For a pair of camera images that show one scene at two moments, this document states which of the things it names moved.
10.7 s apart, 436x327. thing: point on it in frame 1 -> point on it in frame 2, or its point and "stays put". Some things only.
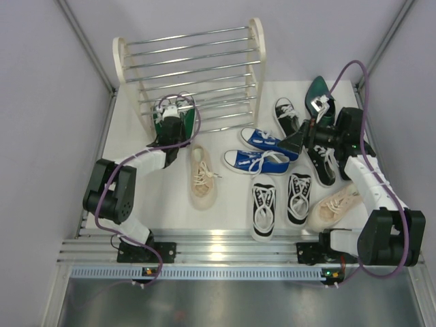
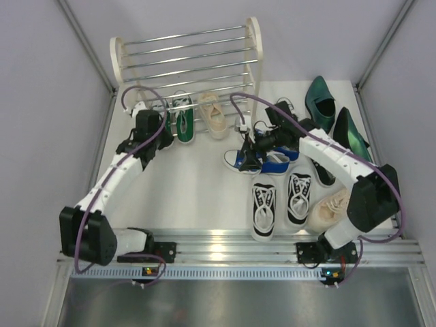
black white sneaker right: (299, 191) stays put
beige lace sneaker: (331, 210) stays put
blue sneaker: (268, 163) stays put
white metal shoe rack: (223, 70) stays put
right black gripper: (296, 142) -> (251, 162)
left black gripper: (184, 141) -> (167, 139)
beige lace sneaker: (203, 182) -> (214, 116)
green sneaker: (189, 117) stays put
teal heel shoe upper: (318, 87) stays put
